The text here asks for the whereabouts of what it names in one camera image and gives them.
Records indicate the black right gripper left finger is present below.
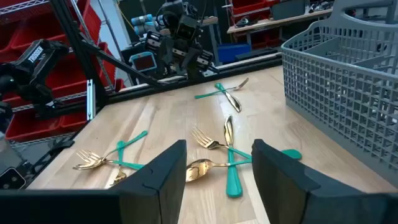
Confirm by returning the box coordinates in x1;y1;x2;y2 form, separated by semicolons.
0;139;188;224

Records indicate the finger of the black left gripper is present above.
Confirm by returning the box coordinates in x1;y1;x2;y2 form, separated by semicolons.
185;46;205;80
155;37;175;78

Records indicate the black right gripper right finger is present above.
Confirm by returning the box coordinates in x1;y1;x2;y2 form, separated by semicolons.
251;138;398;224

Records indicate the gold fork green handle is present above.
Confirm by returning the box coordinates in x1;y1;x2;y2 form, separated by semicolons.
190;126;253;160
108;140;127;187
76;149;146;171
193;77;250;100

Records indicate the gold knife green handle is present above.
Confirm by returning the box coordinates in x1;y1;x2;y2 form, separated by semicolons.
223;114;244;199
214;82;243;113

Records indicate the gold spoon green handle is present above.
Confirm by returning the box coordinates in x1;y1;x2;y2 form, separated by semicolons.
72;129;149;171
185;148;303;184

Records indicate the grey plastic silverware basket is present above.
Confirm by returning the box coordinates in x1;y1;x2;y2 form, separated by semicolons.
280;0;398;189

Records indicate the blue tablet device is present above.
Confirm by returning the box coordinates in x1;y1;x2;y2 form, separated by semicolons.
128;51;158;73

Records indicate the blue plastic bin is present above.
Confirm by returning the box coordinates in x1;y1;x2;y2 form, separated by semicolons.
216;42;252;65

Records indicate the red plastic storage bin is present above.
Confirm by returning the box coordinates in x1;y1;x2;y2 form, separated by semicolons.
0;6;68;52
79;0;103;44
231;0;280;16
4;107;90;142
46;42;118;100

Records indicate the wooden workbench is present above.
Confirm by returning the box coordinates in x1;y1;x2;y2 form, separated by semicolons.
226;7;334;47

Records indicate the grey box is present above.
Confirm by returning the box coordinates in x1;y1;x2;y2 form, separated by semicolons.
269;0;307;21

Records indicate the black device white rim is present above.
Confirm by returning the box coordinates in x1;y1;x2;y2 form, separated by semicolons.
0;167;27;190

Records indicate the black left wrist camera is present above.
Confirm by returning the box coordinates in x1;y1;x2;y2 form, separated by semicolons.
174;14;200;41

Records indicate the silver aluminium bracket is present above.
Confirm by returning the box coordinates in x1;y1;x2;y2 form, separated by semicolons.
86;78;96;121

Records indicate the metal wire shelf rack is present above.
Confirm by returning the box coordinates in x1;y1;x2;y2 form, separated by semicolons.
0;0;131;147

